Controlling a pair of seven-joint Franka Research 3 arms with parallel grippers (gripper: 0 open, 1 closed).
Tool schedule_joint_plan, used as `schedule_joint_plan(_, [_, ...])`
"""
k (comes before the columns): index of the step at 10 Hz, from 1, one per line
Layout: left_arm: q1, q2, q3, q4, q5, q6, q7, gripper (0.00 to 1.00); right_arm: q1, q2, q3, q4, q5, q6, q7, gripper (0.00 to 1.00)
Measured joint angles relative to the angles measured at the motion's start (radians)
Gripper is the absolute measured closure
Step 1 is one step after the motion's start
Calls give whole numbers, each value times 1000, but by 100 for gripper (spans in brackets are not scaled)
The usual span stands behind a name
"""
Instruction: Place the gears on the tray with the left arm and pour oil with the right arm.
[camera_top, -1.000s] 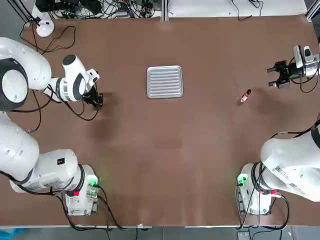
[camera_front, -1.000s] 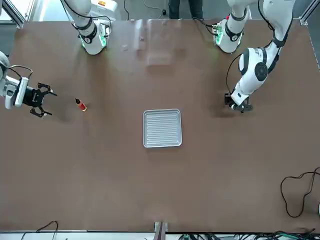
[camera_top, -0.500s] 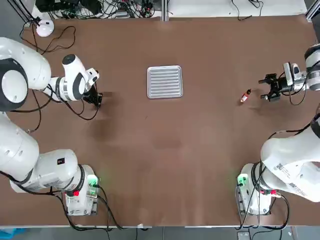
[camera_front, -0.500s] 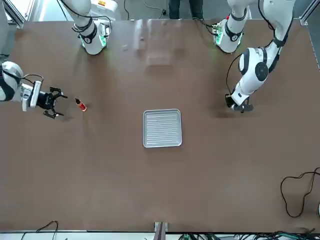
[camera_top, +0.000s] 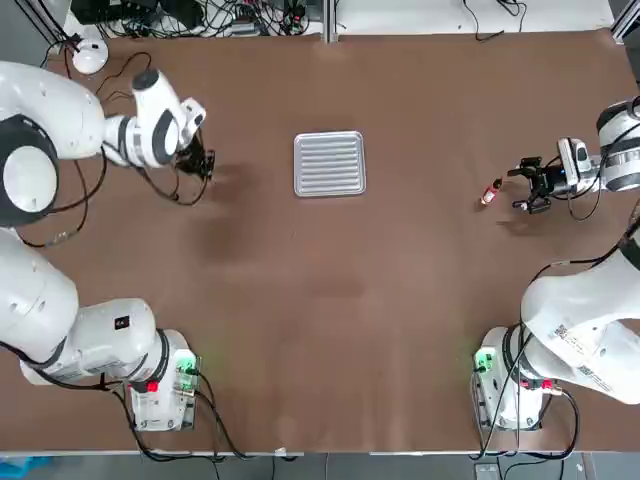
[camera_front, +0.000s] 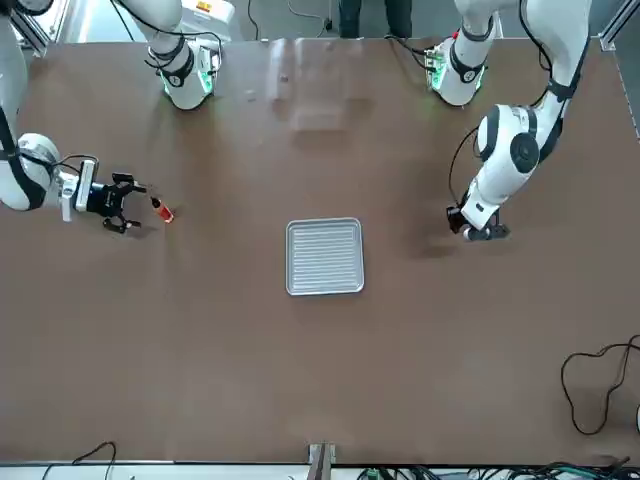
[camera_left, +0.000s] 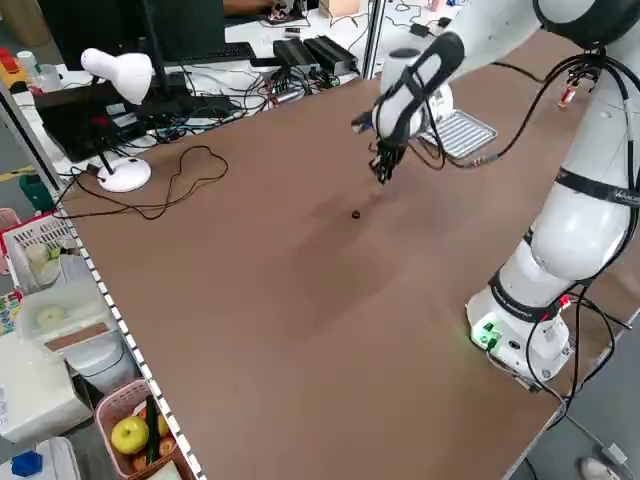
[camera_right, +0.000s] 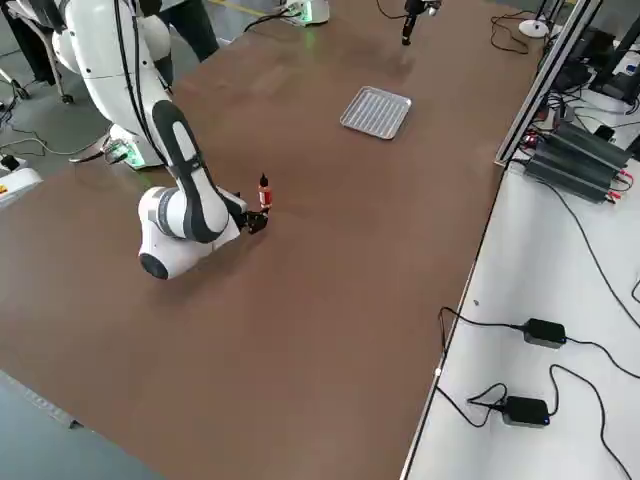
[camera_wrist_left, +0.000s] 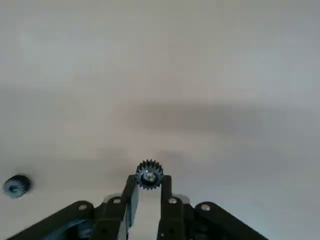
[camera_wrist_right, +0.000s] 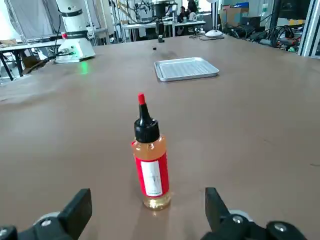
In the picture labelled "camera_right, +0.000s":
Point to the black finned power supply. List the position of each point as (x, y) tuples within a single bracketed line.
[(590, 142), (570, 175)]

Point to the white desk lamp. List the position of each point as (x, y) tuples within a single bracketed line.
[(534, 27)]

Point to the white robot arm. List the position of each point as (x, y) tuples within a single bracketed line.
[(315, 10), (100, 55)]

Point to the aluminium frame post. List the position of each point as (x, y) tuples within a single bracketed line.
[(545, 75)]

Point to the black power adapter blue light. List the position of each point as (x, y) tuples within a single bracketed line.
[(525, 411)]

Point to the person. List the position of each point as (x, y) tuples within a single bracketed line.
[(200, 30)]

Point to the silver ribbed metal tray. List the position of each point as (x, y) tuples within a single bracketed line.
[(376, 113)]

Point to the white control cabinet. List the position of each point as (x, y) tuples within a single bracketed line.
[(15, 187)]

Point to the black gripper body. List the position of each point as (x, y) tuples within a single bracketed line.
[(241, 222), (414, 7)]

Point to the oil bottle with red label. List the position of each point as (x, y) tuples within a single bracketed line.
[(265, 195)]

